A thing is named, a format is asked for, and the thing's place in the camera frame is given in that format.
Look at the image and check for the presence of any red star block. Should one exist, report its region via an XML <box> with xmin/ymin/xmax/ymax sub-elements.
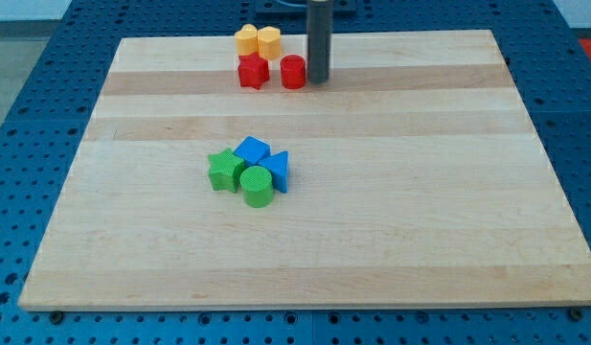
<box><xmin>238</xmin><ymin>53</ymin><xmax>270</xmax><ymax>89</ymax></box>

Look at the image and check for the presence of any green cylinder block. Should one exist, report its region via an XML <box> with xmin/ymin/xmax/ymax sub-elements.
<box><xmin>239</xmin><ymin>166</ymin><xmax>274</xmax><ymax>208</ymax></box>

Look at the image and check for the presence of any yellow heart block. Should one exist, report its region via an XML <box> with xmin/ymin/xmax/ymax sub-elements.
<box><xmin>234</xmin><ymin>24</ymin><xmax>258</xmax><ymax>56</ymax></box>

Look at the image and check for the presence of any blue triangle block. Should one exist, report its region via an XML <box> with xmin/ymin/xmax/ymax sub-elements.
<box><xmin>259</xmin><ymin>151</ymin><xmax>289</xmax><ymax>194</ymax></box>

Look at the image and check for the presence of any blue cube block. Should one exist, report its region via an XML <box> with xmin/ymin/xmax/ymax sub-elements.
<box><xmin>234</xmin><ymin>136</ymin><xmax>271</xmax><ymax>167</ymax></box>

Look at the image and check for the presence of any green star block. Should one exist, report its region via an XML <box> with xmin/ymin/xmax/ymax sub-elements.
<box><xmin>208</xmin><ymin>148</ymin><xmax>245</xmax><ymax>193</ymax></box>

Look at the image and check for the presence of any red cylinder block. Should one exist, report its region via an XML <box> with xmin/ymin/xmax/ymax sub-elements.
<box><xmin>280</xmin><ymin>55</ymin><xmax>307</xmax><ymax>89</ymax></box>

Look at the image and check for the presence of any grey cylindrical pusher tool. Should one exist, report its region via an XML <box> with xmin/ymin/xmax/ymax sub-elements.
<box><xmin>307</xmin><ymin>0</ymin><xmax>333</xmax><ymax>84</ymax></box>

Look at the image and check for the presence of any light wooden board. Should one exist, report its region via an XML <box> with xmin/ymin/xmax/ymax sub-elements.
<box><xmin>18</xmin><ymin>30</ymin><xmax>591</xmax><ymax>311</ymax></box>

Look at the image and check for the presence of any yellow hexagon block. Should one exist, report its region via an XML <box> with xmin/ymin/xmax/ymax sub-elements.
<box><xmin>258</xmin><ymin>26</ymin><xmax>282</xmax><ymax>60</ymax></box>

